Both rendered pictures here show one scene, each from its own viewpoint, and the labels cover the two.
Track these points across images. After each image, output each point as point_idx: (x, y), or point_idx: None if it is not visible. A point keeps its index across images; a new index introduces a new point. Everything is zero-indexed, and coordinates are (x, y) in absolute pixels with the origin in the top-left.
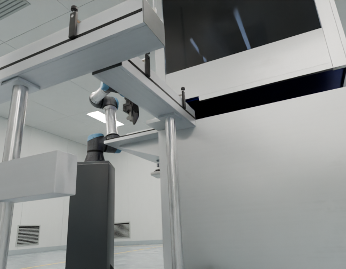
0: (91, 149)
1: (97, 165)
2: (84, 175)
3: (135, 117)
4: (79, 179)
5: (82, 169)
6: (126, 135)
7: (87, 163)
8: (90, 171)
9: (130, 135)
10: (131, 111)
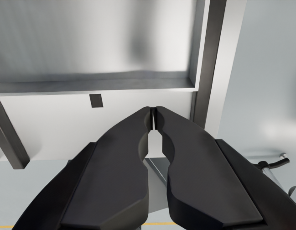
0: (140, 229)
1: (152, 160)
2: (163, 161)
3: (140, 154)
4: (167, 162)
5: (166, 173)
6: (213, 76)
7: (163, 179)
8: (158, 158)
9: (239, 27)
10: (279, 188)
